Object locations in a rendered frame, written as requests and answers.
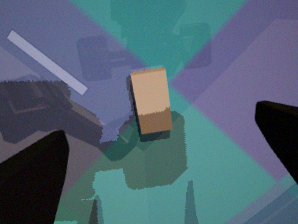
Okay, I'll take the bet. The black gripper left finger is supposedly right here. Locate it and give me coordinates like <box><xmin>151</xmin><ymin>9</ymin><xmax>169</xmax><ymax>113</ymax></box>
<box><xmin>0</xmin><ymin>131</ymin><xmax>69</xmax><ymax>224</ymax></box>

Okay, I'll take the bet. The tan domino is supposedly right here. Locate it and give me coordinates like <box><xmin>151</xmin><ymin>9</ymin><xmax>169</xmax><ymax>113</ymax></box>
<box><xmin>130</xmin><ymin>68</ymin><xmax>173</xmax><ymax>135</ymax></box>

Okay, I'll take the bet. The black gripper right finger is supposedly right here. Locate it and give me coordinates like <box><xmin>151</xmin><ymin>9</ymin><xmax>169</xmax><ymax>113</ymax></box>
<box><xmin>255</xmin><ymin>101</ymin><xmax>298</xmax><ymax>184</ymax></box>

